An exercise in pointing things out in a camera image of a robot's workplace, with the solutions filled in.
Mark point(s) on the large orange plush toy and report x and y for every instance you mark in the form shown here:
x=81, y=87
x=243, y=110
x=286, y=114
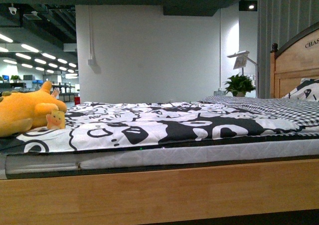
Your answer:
x=20, y=112

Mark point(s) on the black and white cartoon duvet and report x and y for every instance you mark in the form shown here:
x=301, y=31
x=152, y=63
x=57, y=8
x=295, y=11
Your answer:
x=95, y=126

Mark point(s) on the green potted plant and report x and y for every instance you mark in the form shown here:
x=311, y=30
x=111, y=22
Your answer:
x=239, y=84

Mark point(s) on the red box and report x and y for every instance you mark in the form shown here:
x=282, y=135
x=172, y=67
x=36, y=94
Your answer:
x=76, y=100

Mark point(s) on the white desk lamp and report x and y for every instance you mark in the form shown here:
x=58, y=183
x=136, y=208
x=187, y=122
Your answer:
x=241, y=61

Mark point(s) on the small yellow cat figurine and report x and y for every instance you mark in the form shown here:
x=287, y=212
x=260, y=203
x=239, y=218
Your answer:
x=56, y=120

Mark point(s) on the black white checkered sheet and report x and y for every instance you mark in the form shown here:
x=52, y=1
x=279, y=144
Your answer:
x=303, y=112

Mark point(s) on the wooden headboard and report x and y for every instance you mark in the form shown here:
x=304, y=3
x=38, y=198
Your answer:
x=296, y=59

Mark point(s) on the small distant potted plant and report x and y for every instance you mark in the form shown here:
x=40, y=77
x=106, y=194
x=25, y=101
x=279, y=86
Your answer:
x=15, y=78

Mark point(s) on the cartoon print pillow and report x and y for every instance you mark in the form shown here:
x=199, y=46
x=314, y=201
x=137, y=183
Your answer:
x=308, y=89

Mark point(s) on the grey curtain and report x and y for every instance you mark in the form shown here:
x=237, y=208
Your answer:
x=278, y=22

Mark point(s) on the white mattress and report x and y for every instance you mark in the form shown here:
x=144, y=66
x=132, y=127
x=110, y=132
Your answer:
x=64, y=164

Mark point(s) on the white wall socket box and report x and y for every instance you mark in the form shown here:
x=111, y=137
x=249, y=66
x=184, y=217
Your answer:
x=91, y=62

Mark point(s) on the white security camera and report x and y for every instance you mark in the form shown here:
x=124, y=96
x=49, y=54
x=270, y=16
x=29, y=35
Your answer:
x=12, y=9

